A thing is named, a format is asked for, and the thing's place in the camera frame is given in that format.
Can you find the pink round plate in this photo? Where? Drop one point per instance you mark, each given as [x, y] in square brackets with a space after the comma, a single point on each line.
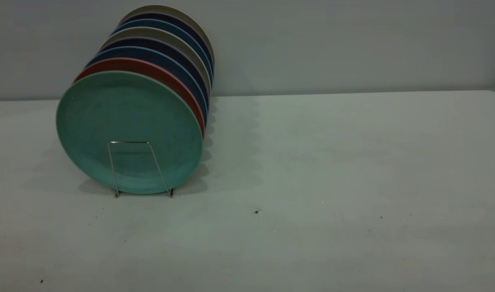
[142, 65]

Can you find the olive beige plate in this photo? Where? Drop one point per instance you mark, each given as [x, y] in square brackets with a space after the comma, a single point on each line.
[154, 32]
[162, 8]

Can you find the green round plate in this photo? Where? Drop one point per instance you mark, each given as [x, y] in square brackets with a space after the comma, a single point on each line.
[125, 117]

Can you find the navy plate with blue rim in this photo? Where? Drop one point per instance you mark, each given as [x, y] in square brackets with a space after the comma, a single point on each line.
[150, 53]

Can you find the teal blue plate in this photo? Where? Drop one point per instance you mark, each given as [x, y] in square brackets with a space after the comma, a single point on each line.
[158, 23]

